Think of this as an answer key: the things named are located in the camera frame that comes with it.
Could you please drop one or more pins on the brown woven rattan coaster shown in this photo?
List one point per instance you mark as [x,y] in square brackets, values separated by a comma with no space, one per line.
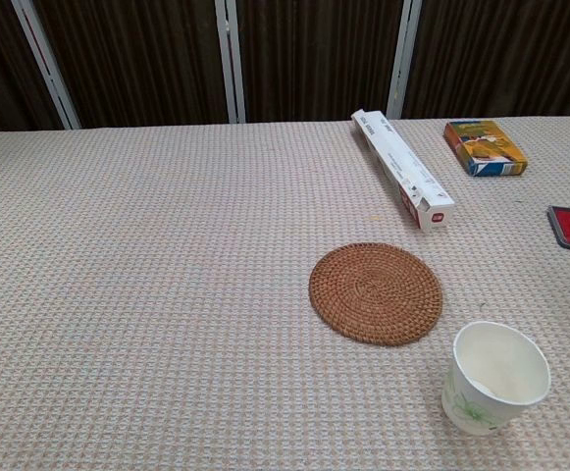
[375,294]

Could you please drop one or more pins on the white paper cup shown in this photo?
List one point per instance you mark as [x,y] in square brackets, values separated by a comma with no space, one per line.
[481,392]

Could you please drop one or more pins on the beige checked tablecloth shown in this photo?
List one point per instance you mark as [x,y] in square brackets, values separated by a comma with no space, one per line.
[167,294]

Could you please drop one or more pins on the long white cling-film box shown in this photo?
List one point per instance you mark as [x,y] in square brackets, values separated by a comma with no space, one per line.
[402,167]

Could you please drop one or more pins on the small colourful cardboard box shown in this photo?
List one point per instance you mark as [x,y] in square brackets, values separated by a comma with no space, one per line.
[483,147]

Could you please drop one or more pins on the dark brown slatted screen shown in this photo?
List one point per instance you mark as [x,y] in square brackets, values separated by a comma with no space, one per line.
[142,54]

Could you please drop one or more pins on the white screen frame post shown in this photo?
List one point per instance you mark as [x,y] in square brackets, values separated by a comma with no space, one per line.
[230,59]
[44,59]
[404,54]

